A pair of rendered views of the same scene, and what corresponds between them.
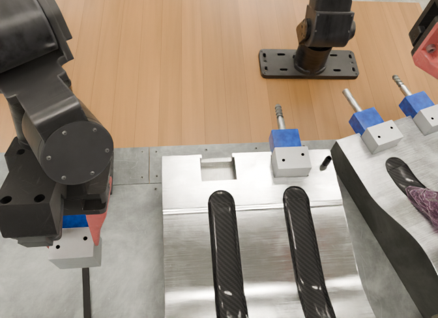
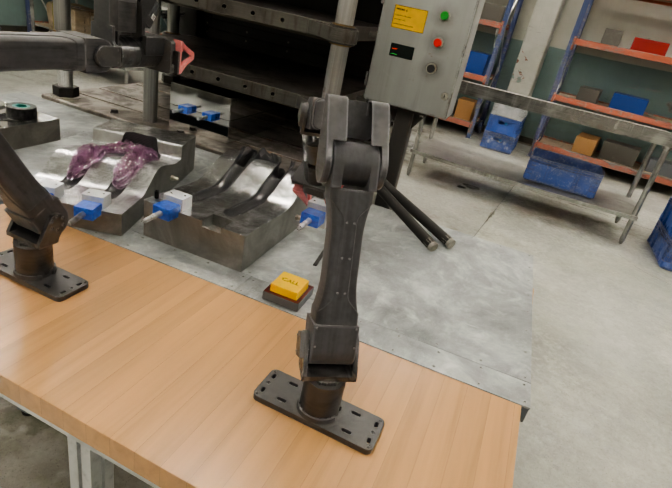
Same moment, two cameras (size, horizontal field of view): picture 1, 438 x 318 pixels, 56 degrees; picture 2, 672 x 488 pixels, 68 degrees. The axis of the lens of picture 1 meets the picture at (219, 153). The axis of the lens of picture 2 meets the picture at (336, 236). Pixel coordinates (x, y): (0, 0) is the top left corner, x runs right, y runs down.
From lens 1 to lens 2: 1.22 m
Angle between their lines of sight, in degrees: 91
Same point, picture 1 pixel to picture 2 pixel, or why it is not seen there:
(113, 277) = (302, 257)
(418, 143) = (76, 194)
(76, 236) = (318, 202)
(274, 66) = (70, 281)
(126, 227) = (281, 267)
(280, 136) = (168, 206)
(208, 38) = (84, 336)
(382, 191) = (132, 195)
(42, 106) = not seen: hidden behind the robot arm
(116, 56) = (197, 363)
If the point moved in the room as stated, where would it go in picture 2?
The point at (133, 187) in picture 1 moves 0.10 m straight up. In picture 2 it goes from (263, 279) to (269, 238)
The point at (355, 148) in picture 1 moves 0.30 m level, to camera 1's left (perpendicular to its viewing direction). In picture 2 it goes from (116, 208) to (211, 261)
